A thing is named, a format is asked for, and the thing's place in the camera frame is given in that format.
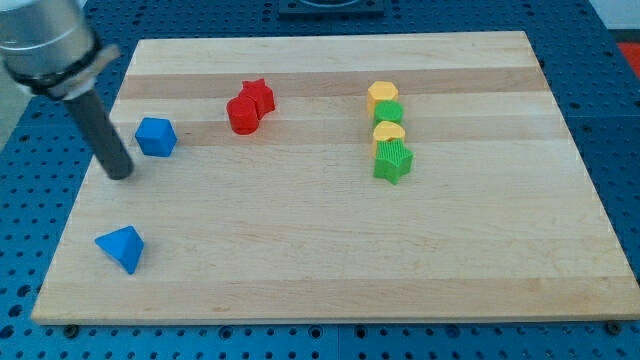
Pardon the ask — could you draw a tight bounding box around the blue cube block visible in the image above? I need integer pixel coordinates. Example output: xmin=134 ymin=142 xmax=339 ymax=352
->
xmin=135 ymin=117 xmax=177 ymax=157

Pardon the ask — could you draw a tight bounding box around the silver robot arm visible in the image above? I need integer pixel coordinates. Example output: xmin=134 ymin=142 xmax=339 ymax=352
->
xmin=1 ymin=0 xmax=121 ymax=100

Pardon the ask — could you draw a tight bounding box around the green star block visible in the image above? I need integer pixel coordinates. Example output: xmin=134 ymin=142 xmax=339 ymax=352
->
xmin=374 ymin=139 xmax=414 ymax=184

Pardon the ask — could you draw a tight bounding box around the yellow heart block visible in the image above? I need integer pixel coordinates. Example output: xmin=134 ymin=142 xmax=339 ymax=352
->
xmin=372 ymin=121 xmax=406 ymax=156

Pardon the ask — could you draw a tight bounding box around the wooden board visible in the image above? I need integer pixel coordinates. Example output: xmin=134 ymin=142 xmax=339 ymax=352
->
xmin=32 ymin=31 xmax=639 ymax=325

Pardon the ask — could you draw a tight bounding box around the green cylinder block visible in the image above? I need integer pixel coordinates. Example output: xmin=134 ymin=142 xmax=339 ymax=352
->
xmin=373 ymin=100 xmax=404 ymax=127

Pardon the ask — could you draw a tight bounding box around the red star block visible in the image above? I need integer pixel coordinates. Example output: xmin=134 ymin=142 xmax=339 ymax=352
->
xmin=239 ymin=78 xmax=276 ymax=120

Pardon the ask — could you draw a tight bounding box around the red cylinder block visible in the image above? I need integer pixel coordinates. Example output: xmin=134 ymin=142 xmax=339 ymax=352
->
xmin=226 ymin=96 xmax=259 ymax=135

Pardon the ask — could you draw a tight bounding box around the yellow hexagon block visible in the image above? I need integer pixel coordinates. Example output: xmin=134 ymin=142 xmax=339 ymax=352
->
xmin=367 ymin=81 xmax=399 ymax=115

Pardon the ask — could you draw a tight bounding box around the blue triangle block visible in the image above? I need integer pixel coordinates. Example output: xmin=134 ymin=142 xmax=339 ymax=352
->
xmin=95 ymin=226 xmax=144 ymax=275

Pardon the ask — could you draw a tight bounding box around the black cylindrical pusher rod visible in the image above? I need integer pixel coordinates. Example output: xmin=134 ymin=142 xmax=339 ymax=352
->
xmin=63 ymin=89 xmax=134 ymax=180

